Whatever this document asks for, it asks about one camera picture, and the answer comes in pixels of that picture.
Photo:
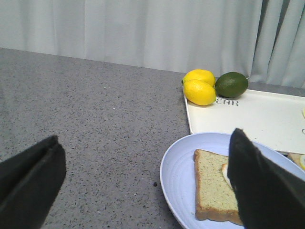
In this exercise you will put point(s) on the white curtain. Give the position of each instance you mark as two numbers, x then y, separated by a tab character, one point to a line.
263	39

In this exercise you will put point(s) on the bottom bread slice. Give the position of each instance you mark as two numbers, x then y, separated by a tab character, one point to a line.
214	200

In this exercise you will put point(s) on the rear yellow lemon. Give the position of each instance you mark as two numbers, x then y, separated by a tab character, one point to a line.
200	74

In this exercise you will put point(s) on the green lime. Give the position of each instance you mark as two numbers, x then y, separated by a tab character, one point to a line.
231	85

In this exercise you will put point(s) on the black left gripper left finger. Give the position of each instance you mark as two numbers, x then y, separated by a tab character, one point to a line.
29	184

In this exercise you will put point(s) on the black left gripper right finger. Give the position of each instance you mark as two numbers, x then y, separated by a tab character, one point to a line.
268	196

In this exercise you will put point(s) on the yellow lemon slice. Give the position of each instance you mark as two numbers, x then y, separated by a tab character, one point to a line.
302	161

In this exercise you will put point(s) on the fried egg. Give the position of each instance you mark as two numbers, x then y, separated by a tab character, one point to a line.
224	170

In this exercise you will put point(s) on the white bear tray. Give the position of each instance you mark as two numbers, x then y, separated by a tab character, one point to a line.
274	120

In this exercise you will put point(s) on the front yellow lemon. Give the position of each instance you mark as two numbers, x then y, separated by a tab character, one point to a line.
199	92

